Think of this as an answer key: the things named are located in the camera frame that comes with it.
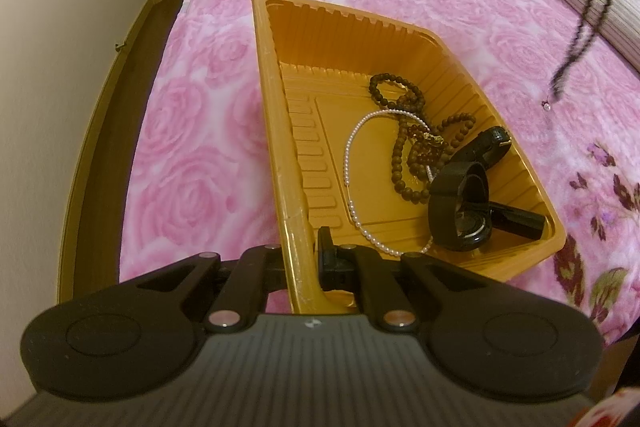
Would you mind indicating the pink floral blanket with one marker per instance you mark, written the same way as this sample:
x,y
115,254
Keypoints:
x,y
200,107

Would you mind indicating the yellow plastic tray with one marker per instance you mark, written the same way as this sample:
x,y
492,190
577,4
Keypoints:
x,y
320,147

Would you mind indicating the wooden baseboard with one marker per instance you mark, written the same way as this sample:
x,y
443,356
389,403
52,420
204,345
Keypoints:
x,y
87,132

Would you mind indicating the brown bed frame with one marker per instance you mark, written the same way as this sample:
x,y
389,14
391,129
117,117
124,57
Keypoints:
x,y
625,362

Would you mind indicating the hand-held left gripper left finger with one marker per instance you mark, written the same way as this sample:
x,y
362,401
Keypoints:
x,y
255,268

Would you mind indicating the black cylinder tube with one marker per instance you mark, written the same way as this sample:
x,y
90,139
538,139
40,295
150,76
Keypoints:
x,y
520,221

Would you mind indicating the black wrist watch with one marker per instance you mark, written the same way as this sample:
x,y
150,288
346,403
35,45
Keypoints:
x,y
465,227

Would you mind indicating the red floral printed cloth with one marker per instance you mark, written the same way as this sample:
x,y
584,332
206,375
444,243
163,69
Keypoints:
x,y
617,413

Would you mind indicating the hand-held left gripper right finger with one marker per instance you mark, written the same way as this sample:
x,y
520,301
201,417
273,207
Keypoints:
x,y
332,263

